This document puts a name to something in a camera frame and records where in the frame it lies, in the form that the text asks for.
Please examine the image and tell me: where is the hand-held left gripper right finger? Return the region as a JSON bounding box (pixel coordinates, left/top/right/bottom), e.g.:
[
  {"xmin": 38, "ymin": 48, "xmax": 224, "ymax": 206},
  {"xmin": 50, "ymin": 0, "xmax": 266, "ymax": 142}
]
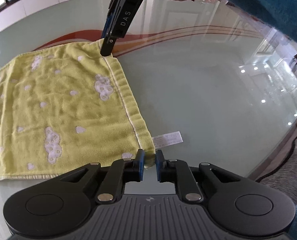
[{"xmin": 155, "ymin": 150, "xmax": 241, "ymax": 203}]

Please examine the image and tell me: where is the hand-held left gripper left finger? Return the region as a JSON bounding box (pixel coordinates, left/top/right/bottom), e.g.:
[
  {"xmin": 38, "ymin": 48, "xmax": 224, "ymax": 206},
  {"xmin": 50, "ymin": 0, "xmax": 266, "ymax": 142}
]
[{"xmin": 56, "ymin": 149, "xmax": 145, "ymax": 204}]

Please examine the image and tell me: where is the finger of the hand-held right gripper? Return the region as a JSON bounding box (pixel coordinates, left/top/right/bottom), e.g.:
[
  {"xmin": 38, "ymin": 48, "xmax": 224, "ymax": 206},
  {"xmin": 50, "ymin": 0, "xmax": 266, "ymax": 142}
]
[{"xmin": 100, "ymin": 12, "xmax": 119, "ymax": 57}]

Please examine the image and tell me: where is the yellow cloud-print towel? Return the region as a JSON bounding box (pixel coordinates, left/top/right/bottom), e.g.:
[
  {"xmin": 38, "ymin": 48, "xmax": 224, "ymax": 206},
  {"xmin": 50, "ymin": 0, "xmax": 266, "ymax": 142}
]
[{"xmin": 0, "ymin": 39, "xmax": 184, "ymax": 182}]

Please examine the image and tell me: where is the person's right forearm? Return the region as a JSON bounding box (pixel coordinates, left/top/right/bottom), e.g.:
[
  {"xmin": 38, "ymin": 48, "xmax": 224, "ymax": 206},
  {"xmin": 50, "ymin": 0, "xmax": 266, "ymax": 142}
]
[{"xmin": 212, "ymin": 0, "xmax": 297, "ymax": 50}]

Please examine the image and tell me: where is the white sideboard cabinet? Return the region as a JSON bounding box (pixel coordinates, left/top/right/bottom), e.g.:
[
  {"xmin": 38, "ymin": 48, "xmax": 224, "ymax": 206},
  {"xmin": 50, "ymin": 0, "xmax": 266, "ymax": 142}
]
[{"xmin": 0, "ymin": 0, "xmax": 109, "ymax": 39}]

